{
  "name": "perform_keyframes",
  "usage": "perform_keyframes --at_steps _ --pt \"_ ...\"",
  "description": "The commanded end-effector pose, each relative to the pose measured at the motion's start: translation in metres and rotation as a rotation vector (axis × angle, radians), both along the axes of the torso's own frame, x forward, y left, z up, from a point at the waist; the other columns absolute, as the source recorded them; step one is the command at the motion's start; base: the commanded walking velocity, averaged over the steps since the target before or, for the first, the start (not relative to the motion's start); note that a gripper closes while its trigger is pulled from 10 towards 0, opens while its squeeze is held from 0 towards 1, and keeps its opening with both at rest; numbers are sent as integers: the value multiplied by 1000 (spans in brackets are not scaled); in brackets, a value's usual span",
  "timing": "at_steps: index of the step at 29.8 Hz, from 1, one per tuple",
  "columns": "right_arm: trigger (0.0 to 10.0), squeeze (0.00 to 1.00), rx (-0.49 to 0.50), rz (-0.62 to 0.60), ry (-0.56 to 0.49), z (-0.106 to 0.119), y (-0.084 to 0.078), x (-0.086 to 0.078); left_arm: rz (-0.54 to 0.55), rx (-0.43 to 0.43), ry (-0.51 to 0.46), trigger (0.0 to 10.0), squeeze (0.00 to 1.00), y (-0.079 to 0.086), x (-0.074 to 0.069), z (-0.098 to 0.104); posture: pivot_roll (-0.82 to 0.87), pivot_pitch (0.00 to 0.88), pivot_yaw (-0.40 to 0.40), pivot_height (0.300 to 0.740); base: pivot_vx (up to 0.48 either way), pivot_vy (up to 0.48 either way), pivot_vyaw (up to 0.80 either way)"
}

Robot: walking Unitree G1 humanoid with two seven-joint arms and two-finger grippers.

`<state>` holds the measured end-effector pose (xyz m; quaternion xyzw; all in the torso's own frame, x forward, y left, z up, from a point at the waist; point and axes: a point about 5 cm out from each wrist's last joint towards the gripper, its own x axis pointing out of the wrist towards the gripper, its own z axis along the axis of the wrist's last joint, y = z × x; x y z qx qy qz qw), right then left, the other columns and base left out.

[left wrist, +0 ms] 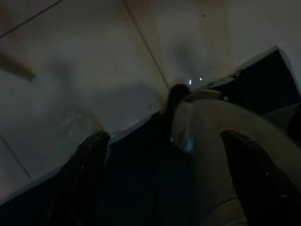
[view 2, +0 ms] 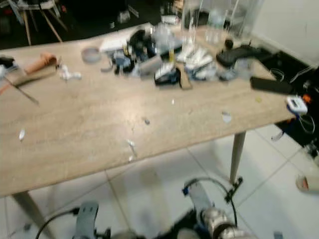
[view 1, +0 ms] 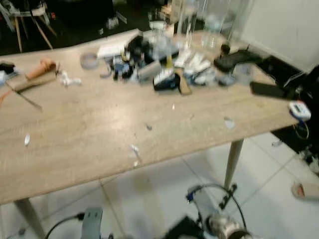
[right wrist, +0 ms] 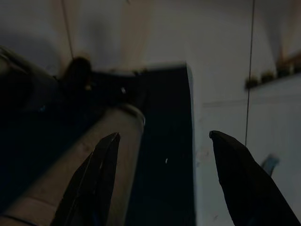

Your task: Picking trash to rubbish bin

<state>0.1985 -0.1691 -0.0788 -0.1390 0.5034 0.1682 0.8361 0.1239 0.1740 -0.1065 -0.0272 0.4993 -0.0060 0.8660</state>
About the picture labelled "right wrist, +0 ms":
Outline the grey robot right leg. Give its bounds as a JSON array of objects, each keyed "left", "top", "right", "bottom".
[{"left": 0, "top": 103, "right": 146, "bottom": 226}]

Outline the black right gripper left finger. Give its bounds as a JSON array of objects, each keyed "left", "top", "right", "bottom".
[{"left": 50, "top": 132, "right": 121, "bottom": 226}]

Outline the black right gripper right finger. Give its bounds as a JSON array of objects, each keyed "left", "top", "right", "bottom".
[{"left": 209, "top": 130, "right": 301, "bottom": 226}]

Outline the dark blue carpet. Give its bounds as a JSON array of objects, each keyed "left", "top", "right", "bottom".
[{"left": 0, "top": 61, "right": 198, "bottom": 226}]

